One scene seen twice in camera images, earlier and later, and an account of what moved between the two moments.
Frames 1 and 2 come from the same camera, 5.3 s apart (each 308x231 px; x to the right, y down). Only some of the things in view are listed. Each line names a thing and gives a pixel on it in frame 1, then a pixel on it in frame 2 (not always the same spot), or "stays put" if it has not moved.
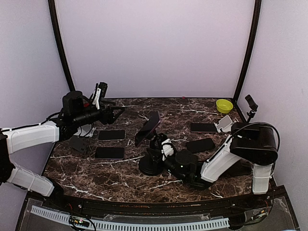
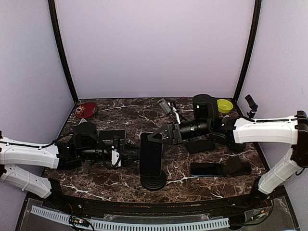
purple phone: [152, 120] -> [151, 155]
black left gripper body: [105, 119] -> [118, 149]
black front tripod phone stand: [253, 106] stays put
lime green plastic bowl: [224, 106] stays put
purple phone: [111, 134] stays put
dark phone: [201, 145] stays put
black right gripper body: [158, 160] -> [178, 138]
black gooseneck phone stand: [150, 164] -> [154, 183]
